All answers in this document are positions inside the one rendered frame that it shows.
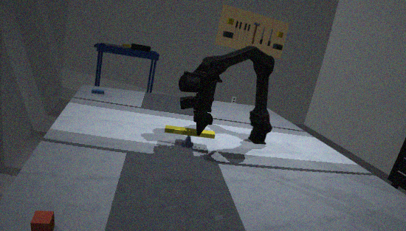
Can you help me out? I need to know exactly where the red block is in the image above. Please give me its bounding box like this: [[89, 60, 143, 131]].
[[30, 210, 55, 231]]

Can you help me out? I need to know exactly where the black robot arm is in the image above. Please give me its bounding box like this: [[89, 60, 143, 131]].
[[179, 45, 275, 144]]

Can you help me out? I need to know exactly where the yellow bar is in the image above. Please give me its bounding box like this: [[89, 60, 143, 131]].
[[165, 125, 215, 139]]

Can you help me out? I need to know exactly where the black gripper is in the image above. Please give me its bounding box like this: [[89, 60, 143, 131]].
[[193, 92, 214, 135]]

